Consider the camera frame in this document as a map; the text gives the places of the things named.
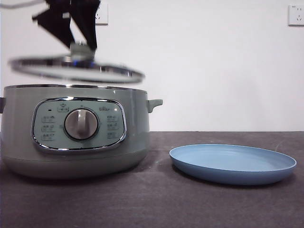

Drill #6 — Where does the glass lid with green knob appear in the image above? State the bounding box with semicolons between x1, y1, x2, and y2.
8;40;146;85

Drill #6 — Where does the blue round plate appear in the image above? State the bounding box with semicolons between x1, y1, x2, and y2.
169;143;297;186

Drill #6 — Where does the white wall socket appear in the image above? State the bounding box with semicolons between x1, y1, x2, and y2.
288;4;304;27
95;3;109;26

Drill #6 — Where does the pale green electric steamer pot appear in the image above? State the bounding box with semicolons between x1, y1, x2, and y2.
0;84;163;180

